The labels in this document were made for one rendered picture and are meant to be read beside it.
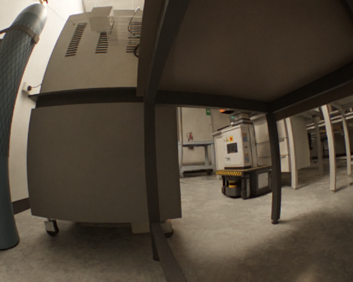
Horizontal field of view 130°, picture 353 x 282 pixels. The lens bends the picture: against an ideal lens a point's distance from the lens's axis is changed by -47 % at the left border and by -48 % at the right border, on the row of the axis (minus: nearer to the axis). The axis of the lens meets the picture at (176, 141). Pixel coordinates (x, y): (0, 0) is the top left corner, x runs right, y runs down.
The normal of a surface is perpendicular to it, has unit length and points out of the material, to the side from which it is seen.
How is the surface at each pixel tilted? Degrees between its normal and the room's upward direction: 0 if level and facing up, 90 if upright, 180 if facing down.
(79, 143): 90
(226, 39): 180
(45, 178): 90
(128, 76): 90
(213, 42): 180
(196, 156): 90
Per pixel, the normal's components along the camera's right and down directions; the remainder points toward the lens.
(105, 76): 0.25, -0.14
